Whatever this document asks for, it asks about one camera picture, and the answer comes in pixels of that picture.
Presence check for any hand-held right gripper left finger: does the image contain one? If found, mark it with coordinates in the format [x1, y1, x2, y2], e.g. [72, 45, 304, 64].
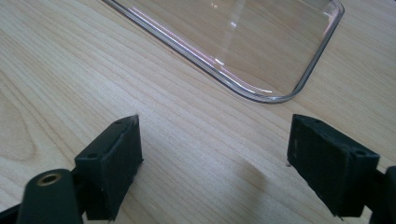
[74, 114, 145, 222]

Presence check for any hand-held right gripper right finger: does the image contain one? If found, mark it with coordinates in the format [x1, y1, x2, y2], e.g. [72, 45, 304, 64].
[286, 113, 381, 218]

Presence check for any clear plastic tray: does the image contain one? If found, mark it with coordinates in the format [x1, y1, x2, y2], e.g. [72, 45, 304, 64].
[102, 0, 346, 105]

